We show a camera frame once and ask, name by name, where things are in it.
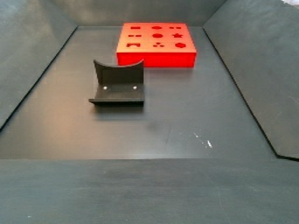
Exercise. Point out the black curved holder stand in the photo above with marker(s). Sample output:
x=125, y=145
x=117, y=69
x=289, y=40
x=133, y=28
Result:
x=121, y=84

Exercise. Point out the red shape sorter block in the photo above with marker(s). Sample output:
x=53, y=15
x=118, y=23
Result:
x=161, y=44

